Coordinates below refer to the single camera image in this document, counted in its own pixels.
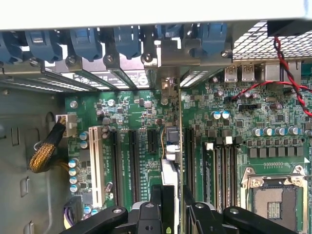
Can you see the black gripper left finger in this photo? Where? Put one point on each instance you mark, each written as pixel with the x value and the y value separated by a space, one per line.
pixel 146 219

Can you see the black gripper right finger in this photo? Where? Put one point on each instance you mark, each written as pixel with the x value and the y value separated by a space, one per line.
pixel 202 219

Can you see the green RAM stick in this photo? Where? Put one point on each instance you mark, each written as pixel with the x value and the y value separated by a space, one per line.
pixel 208 175

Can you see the black RAM slot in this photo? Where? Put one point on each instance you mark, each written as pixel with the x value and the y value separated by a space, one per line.
pixel 237 156
pixel 230 175
pixel 220 175

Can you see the long black expansion slot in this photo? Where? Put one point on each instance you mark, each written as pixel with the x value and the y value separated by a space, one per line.
pixel 134 170
pixel 116 170
pixel 189 158

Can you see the white expansion slot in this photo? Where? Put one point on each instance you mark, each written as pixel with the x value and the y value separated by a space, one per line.
pixel 96 170

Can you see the CPU socket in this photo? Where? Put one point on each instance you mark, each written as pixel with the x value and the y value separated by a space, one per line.
pixel 275 207

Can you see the short black expansion slot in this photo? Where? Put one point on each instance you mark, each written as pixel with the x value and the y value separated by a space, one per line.
pixel 152 141

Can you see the green Dell motherboard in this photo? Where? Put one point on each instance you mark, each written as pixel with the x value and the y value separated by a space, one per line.
pixel 131 109

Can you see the white power connector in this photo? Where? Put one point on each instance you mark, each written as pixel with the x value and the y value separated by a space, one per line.
pixel 70 124

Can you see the open grey PC case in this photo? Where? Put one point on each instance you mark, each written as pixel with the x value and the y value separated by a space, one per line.
pixel 24 146

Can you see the silver slot cover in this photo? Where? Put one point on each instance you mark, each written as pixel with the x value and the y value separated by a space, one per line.
pixel 150 59
pixel 111 61
pixel 73 63

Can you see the blue card retention clip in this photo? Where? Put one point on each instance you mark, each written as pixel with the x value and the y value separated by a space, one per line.
pixel 44 46
pixel 170 30
pixel 8 51
pixel 86 44
pixel 213 39
pixel 128 41

